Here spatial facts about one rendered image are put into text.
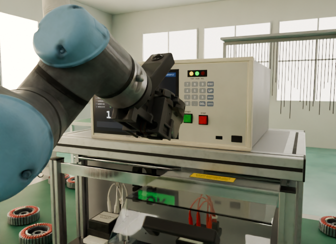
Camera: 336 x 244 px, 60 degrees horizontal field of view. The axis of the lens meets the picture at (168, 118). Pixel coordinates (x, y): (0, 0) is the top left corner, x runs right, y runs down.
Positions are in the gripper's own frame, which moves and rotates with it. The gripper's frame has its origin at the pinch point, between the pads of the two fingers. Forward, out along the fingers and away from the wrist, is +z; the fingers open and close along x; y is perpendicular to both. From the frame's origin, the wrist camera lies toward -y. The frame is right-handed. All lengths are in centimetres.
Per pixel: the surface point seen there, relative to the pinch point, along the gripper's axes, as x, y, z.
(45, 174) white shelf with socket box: -109, 13, 74
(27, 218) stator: -66, 31, 31
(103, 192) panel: -34.8, 17.2, 29.2
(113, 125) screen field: -21.5, 0.0, 7.8
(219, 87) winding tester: 7.3, -9.1, 3.8
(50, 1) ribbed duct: -111, -83, 42
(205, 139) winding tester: 4.3, 1.8, 8.8
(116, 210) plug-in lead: -20.5, 21.4, 16.9
